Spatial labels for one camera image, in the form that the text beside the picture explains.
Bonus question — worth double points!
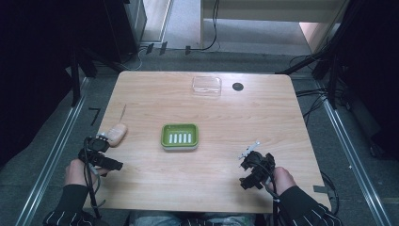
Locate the dark cabinet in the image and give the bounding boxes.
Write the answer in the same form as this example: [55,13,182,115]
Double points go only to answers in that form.
[103,0,148,63]

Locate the green soap dish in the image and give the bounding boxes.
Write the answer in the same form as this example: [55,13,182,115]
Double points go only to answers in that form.
[160,122,200,153]

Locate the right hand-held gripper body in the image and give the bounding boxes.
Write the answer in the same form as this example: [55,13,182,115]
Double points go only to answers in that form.
[239,151,277,191]

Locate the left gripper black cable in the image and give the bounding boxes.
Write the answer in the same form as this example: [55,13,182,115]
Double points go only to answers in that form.
[82,137,104,219]

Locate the bundle of black floor cables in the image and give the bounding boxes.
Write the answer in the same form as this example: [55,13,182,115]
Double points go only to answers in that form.
[295,55,346,126]

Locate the white floor cable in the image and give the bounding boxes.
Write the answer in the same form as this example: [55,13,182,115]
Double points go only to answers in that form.
[120,46,149,72]

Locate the peach soap bar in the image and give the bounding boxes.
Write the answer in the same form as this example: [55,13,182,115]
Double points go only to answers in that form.
[106,122,129,148]

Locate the person's right hand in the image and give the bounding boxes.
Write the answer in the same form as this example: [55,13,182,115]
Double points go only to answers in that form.
[267,166,297,196]

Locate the black hanging cable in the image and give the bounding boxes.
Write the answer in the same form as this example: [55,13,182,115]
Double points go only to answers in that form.
[185,0,221,55]

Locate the white desk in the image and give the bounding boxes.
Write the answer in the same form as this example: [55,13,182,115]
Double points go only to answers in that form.
[199,0,350,55]

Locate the black looped cable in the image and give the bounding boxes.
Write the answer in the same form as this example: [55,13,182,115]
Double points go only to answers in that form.
[319,170,341,217]

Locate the black stand leg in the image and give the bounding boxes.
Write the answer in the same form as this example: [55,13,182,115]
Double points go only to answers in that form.
[276,0,357,109]
[69,46,99,107]

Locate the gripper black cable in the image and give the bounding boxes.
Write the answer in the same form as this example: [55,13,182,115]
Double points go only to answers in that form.
[263,163,283,226]
[82,137,104,219]

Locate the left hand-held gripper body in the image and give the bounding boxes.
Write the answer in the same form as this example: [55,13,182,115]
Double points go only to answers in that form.
[78,136,124,172]

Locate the person's left hand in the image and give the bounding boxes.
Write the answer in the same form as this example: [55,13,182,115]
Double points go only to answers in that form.
[64,158,109,187]

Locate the aluminium floor rail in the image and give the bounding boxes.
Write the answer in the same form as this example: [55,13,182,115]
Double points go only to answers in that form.
[15,76,92,226]
[314,79,393,226]

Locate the clear plastic box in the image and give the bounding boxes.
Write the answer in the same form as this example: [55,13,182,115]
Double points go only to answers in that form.
[191,75,223,97]

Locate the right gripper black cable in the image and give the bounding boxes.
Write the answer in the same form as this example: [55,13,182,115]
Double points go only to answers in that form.
[263,163,283,226]

